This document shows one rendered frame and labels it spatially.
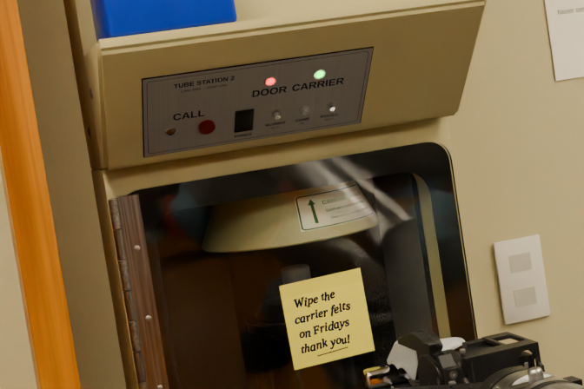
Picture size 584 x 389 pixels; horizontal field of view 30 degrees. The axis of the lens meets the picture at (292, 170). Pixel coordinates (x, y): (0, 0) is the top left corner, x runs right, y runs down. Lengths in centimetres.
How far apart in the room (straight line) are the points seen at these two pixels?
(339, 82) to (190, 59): 14
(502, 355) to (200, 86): 31
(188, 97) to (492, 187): 72
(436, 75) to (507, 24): 59
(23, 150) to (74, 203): 53
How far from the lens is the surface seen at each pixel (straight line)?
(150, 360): 95
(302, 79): 89
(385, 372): 95
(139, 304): 94
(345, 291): 98
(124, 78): 85
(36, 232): 85
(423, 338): 86
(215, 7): 85
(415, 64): 93
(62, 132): 137
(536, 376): 75
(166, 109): 88
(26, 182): 84
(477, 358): 83
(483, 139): 151
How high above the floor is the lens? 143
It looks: 3 degrees down
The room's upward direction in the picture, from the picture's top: 9 degrees counter-clockwise
